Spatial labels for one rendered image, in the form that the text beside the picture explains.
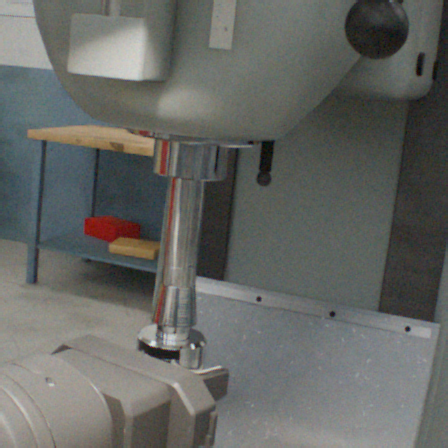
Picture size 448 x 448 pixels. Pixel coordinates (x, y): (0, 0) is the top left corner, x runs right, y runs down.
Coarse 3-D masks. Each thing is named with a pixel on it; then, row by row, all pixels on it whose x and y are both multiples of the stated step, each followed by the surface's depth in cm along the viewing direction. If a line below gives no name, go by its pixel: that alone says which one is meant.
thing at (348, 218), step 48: (336, 96) 85; (432, 96) 81; (288, 144) 88; (336, 144) 86; (384, 144) 84; (432, 144) 82; (240, 192) 91; (288, 192) 89; (336, 192) 87; (384, 192) 85; (432, 192) 83; (240, 240) 91; (288, 240) 89; (336, 240) 88; (384, 240) 86; (432, 240) 84; (288, 288) 90; (336, 288) 88; (384, 288) 86; (432, 288) 84; (432, 384) 87; (432, 432) 89
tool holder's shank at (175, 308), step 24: (168, 192) 52; (192, 192) 52; (168, 216) 52; (192, 216) 52; (168, 240) 52; (192, 240) 53; (168, 264) 53; (192, 264) 53; (168, 288) 53; (192, 288) 53; (168, 312) 53; (192, 312) 53; (168, 336) 53
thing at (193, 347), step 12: (144, 336) 53; (156, 336) 54; (192, 336) 54; (204, 336) 55; (144, 348) 53; (156, 348) 52; (168, 348) 52; (180, 348) 52; (192, 348) 53; (204, 348) 54; (168, 360) 52; (180, 360) 52
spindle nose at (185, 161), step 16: (160, 144) 50; (176, 144) 50; (192, 144) 49; (160, 160) 50; (176, 160) 50; (192, 160) 50; (208, 160) 50; (224, 160) 51; (176, 176) 50; (192, 176) 50; (208, 176) 50; (224, 176) 52
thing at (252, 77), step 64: (64, 0) 43; (192, 0) 41; (256, 0) 40; (320, 0) 41; (64, 64) 45; (192, 64) 41; (256, 64) 41; (320, 64) 44; (192, 128) 44; (256, 128) 45
